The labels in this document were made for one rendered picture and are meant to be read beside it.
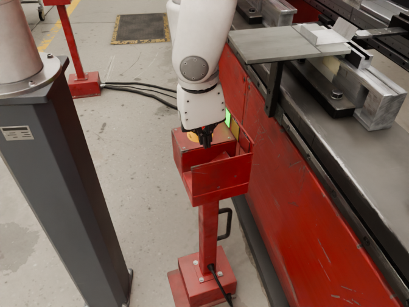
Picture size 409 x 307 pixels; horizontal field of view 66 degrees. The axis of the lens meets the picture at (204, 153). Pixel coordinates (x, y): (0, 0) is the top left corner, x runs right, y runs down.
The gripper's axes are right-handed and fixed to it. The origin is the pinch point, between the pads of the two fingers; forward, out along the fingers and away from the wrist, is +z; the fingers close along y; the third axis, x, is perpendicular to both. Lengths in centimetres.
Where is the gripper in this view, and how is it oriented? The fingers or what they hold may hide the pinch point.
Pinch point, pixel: (205, 138)
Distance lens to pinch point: 75.7
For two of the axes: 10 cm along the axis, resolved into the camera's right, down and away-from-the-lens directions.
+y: -9.4, 2.8, -1.8
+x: 3.2, 6.3, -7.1
